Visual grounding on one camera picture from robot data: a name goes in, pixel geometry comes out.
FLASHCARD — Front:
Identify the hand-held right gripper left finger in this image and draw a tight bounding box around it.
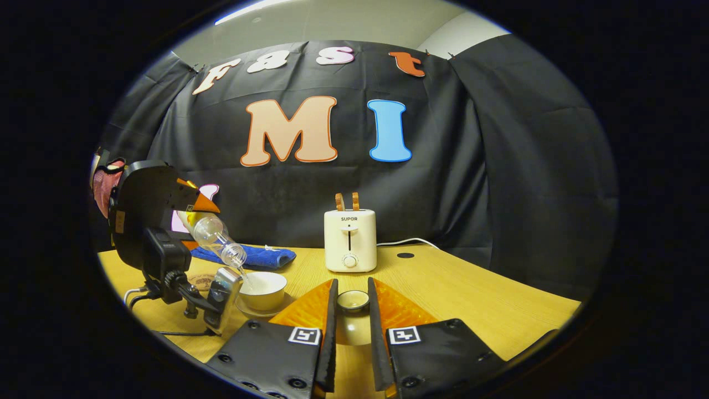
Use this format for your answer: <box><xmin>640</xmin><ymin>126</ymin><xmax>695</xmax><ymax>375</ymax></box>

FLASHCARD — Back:
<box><xmin>205</xmin><ymin>278</ymin><xmax>340</xmax><ymax>399</ymax></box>

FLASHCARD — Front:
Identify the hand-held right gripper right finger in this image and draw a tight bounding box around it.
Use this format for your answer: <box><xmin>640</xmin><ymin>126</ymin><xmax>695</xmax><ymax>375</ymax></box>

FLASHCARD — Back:
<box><xmin>367</xmin><ymin>277</ymin><xmax>507</xmax><ymax>399</ymax></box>

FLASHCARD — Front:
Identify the clear water bottle flower label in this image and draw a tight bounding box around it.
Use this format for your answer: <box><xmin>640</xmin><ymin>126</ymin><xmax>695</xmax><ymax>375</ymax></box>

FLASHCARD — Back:
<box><xmin>177</xmin><ymin>209</ymin><xmax>248</xmax><ymax>269</ymax></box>

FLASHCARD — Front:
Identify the cream teacup lid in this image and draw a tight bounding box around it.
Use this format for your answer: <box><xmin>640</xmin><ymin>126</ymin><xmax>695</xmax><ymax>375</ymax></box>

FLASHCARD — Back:
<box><xmin>336</xmin><ymin>289</ymin><xmax>372</xmax><ymax>346</ymax></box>

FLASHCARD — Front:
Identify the round cork coaster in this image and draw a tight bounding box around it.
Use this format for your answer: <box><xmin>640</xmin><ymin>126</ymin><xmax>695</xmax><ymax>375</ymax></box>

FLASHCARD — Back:
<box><xmin>187</xmin><ymin>272</ymin><xmax>218</xmax><ymax>292</ymax></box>

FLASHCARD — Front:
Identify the cream teacup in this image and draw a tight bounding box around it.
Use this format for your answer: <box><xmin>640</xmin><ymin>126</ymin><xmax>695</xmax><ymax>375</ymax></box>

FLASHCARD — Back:
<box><xmin>239</xmin><ymin>271</ymin><xmax>288</xmax><ymax>311</ymax></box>

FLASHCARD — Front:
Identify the blue towel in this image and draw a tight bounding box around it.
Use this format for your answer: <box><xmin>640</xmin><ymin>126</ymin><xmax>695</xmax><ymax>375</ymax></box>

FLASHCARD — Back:
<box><xmin>191</xmin><ymin>244</ymin><xmax>297</xmax><ymax>270</ymax></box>

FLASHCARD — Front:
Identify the white toaster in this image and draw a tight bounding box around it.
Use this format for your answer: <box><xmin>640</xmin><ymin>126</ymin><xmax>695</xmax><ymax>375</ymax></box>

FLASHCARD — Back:
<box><xmin>324</xmin><ymin>209</ymin><xmax>378</xmax><ymax>273</ymax></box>

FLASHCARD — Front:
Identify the black backdrop cloth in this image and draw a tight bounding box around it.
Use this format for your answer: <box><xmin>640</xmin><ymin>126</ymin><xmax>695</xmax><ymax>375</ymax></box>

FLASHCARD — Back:
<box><xmin>91</xmin><ymin>33</ymin><xmax>620</xmax><ymax>303</ymax></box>

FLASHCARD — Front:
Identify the thin white cable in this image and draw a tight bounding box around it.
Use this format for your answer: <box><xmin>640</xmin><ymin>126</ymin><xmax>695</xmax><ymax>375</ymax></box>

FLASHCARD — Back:
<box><xmin>123</xmin><ymin>286</ymin><xmax>149</xmax><ymax>309</ymax></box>

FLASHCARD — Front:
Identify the white toaster cable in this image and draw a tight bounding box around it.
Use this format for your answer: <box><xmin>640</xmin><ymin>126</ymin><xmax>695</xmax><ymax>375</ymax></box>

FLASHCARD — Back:
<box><xmin>377</xmin><ymin>238</ymin><xmax>439</xmax><ymax>250</ymax></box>

